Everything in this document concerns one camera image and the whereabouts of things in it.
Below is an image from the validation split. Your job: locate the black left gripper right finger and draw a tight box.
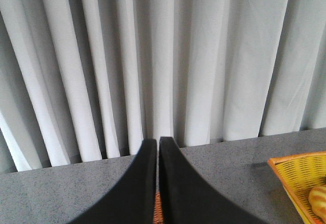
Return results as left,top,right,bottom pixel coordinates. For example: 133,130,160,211
158,137,264,223

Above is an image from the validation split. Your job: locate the yellow plastic woven basket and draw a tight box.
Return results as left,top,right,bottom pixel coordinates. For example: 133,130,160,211
267,151,325,223

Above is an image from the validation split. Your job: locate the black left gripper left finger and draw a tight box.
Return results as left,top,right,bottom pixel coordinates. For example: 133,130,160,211
71,139,157,223

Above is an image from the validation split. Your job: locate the brown wicker basket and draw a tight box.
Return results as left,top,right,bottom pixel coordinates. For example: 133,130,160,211
153,192,164,224

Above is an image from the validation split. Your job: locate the toy croissant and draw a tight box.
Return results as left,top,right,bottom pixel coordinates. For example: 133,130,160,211
308,185,325,222

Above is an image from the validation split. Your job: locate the white pleated curtain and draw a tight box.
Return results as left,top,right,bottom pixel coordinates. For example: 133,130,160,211
1,0,325,173

